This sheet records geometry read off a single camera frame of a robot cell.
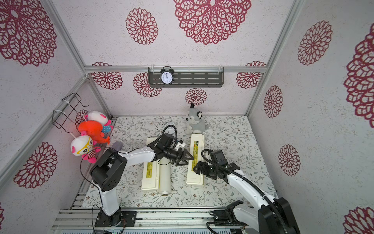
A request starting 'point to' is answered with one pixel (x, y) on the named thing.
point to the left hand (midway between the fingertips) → (191, 161)
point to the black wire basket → (67, 110)
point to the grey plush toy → (195, 125)
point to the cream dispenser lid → (196, 146)
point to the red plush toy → (94, 129)
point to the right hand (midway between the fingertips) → (198, 169)
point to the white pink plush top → (100, 117)
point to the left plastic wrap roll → (164, 176)
